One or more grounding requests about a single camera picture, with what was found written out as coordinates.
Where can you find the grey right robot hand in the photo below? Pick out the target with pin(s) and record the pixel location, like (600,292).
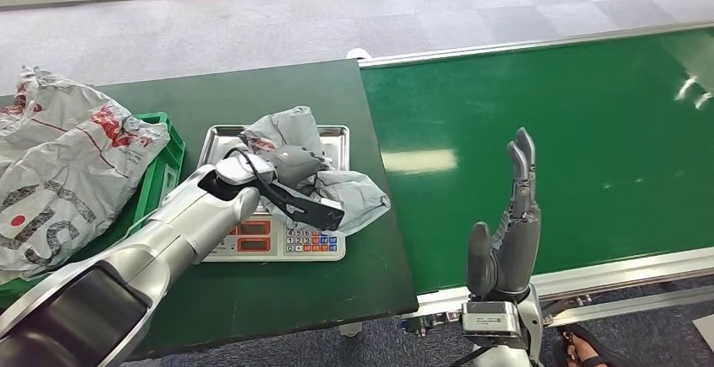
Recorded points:
(510,258)

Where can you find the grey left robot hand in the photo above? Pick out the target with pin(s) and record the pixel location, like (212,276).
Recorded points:
(295,165)

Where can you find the grey poly mailer package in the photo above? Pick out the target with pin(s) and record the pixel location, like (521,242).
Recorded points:
(357,194)

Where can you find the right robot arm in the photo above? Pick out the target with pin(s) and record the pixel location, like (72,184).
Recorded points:
(534,325)

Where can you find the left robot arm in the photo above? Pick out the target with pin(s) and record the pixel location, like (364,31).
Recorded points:
(167,225)

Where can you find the green conveyor belt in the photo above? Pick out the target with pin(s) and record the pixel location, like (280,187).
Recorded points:
(558,130)

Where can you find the white electronic weighing scale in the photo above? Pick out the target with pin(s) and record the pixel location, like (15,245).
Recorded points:
(268,244)

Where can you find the black sandal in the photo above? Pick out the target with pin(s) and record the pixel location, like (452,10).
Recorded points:
(559,348)

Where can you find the person's foot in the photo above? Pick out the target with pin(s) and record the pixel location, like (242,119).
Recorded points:
(580,349)

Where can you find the green plastic crate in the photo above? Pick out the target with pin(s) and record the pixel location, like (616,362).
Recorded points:
(162,177)

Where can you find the dark green table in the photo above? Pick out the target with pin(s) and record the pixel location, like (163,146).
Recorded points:
(334,297)

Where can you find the white table leg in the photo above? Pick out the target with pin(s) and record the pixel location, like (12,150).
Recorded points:
(350,330)

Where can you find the large white printed mailer bag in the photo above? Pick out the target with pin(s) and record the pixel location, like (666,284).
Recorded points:
(61,175)

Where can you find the black left wrist bracket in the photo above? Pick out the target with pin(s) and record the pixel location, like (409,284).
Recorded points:
(312,214)

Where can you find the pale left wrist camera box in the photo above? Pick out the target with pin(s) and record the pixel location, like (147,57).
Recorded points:
(240,168)

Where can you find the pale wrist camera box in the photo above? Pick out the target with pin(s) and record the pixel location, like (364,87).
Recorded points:
(240,168)
(491,322)

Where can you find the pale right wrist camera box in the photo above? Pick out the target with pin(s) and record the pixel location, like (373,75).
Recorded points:
(491,322)

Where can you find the aluminium conveyor frame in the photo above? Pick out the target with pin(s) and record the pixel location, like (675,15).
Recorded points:
(613,272)

